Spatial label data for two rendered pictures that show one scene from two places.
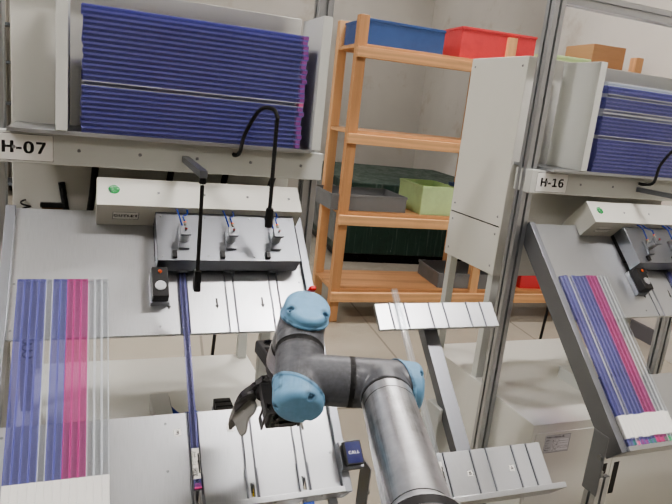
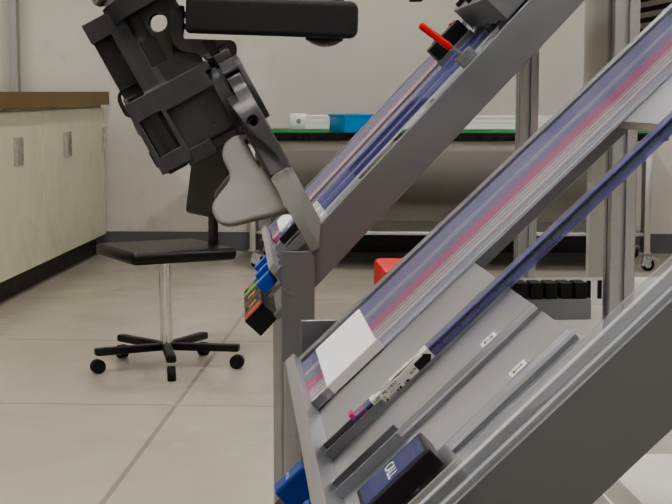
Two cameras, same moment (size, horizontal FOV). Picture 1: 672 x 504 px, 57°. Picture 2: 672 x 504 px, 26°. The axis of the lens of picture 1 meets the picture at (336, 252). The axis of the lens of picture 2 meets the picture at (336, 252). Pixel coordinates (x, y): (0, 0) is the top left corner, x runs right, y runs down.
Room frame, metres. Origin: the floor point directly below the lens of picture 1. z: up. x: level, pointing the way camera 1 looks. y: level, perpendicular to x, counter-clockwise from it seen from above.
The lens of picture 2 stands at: (1.41, -0.83, 1.00)
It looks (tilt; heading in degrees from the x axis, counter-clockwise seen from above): 6 degrees down; 109
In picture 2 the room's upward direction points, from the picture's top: straight up
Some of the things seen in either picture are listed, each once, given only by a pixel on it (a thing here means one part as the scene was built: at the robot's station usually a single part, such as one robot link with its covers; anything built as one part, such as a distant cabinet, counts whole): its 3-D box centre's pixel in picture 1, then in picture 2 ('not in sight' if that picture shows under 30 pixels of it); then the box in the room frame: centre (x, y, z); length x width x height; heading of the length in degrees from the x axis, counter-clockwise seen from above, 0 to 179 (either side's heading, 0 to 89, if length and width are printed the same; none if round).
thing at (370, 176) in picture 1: (392, 209); not in sight; (7.17, -0.60, 0.41); 1.99 x 1.82 x 0.81; 16
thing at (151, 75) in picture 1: (196, 82); not in sight; (1.53, 0.38, 1.52); 0.51 x 0.13 x 0.27; 112
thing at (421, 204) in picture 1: (471, 177); not in sight; (4.78, -0.97, 1.08); 2.38 x 0.66 x 2.15; 106
